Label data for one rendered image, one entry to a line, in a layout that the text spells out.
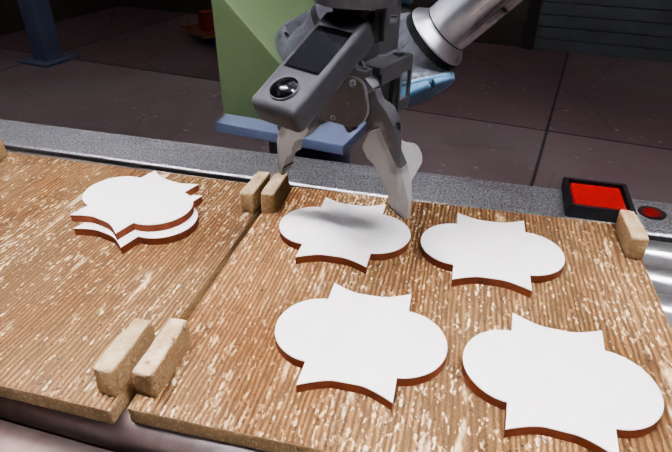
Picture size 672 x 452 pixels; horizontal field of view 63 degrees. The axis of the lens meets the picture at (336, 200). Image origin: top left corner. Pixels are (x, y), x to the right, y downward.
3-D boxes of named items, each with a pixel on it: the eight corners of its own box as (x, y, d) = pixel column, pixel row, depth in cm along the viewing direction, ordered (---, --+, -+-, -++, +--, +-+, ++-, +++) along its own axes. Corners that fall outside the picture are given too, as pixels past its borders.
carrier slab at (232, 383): (279, 195, 70) (278, 184, 69) (624, 236, 62) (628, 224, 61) (130, 423, 41) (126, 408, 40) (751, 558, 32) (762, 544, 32)
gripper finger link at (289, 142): (309, 159, 62) (352, 108, 56) (276, 179, 58) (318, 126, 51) (292, 139, 62) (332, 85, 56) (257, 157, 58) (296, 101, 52)
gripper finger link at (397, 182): (452, 190, 53) (409, 104, 52) (424, 217, 49) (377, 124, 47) (426, 199, 55) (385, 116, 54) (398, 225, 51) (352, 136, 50)
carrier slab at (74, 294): (7, 161, 79) (4, 151, 78) (277, 197, 70) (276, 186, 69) (-286, 326, 49) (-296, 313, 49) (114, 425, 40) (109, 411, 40)
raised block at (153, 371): (174, 339, 46) (169, 314, 44) (194, 343, 45) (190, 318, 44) (135, 397, 41) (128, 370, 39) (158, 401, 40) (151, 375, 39)
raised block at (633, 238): (612, 228, 60) (619, 207, 59) (630, 230, 60) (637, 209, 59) (624, 259, 55) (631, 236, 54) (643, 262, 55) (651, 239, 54)
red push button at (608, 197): (567, 191, 72) (570, 181, 71) (617, 197, 71) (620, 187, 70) (571, 214, 67) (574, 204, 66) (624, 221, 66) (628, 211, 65)
